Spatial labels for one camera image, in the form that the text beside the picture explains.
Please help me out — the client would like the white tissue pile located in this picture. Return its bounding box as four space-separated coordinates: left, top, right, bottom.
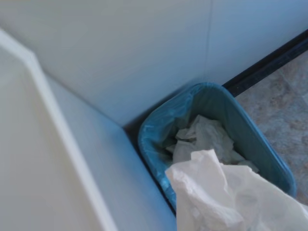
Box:
166 114 260 174

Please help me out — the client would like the black baseboard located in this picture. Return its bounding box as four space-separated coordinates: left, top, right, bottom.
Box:
221 30 308 97

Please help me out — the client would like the blue plastic bin liner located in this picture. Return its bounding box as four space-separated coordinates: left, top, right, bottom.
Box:
138 82 297 212

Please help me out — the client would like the white vanity sink top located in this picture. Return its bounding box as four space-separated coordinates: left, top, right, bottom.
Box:
0 28 118 231

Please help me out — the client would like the teal trash bin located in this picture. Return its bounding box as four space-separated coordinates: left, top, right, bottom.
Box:
138 82 297 215

